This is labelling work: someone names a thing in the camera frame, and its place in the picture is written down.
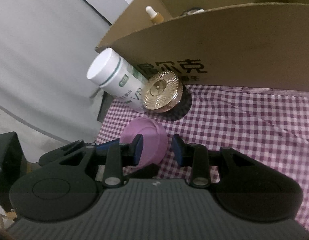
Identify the dropper bottle white cap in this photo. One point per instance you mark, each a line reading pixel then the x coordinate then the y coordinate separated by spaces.
pixel 155 17

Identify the pink round container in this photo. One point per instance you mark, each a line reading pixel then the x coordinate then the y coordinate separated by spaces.
pixel 155 141

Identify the large brown cardboard box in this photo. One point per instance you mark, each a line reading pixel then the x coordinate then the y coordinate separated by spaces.
pixel 245 43

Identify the white supplement bottle green stripe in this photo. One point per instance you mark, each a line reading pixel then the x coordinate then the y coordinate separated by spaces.
pixel 112 73

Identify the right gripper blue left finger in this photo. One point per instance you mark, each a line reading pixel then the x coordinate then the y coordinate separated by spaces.
pixel 130 152

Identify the gold lid dark jar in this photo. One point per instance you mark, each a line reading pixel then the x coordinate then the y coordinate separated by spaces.
pixel 162 92

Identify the purple white checkered cloth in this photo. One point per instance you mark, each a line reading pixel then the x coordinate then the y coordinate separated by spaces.
pixel 271 126

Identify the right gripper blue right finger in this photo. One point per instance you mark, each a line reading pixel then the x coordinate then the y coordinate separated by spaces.
pixel 179 148

